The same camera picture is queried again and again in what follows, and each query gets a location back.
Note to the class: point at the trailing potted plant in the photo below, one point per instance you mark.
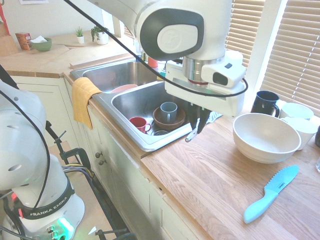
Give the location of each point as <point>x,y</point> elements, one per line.
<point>101,36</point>

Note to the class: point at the grey mug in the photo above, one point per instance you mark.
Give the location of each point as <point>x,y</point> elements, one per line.
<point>168,111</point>

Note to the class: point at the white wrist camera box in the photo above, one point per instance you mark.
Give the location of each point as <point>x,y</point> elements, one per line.
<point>225,75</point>

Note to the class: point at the brown wooden bowl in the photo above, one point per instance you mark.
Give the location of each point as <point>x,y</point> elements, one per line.
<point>175,123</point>

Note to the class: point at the black clamp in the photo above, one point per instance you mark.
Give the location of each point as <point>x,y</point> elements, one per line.
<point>75,153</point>

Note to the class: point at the large white bowl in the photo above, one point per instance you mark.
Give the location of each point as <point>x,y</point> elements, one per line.
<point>265,142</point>

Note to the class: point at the stainless steel double sink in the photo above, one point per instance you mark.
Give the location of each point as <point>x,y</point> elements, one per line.
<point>135,105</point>

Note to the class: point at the light blue serrated knife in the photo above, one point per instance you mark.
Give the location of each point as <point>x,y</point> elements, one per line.
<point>272,192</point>

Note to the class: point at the red cup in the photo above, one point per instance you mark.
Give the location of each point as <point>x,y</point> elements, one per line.
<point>137,123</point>

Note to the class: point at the yellow dish cloth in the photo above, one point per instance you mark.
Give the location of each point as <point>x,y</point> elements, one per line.
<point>81,100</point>

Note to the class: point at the metal drain strainer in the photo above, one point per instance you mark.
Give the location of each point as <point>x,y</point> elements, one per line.
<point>158,132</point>

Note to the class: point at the wide beige window blind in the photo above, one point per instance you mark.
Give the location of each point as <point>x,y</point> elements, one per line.
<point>246,27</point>

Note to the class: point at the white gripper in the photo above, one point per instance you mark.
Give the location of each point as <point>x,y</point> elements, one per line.
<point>212,100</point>

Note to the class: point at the cream kitchen cabinet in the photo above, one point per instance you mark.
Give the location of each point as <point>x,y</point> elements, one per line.
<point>130,180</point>

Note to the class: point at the silver table knife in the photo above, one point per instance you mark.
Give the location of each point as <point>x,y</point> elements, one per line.
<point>190,136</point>

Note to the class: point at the black mug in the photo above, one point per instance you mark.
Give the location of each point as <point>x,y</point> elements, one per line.
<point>263,103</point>

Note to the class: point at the green bowl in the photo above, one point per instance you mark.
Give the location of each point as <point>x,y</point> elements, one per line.
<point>42,46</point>

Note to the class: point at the wooden cutting board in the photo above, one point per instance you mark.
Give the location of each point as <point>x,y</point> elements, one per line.
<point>8,45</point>

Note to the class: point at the small potted plant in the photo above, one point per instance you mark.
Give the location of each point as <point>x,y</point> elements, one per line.
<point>80,37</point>

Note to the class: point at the orange cardboard box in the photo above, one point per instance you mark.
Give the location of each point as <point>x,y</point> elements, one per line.
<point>22,41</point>

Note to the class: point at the pink bowl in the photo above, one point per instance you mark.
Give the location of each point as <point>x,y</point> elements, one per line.
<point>125,88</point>

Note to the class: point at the round cabinet knob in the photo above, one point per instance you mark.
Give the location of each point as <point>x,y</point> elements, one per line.
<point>101,162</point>
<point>98,155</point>

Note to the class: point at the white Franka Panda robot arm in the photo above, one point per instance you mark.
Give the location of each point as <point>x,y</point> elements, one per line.
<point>175,37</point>

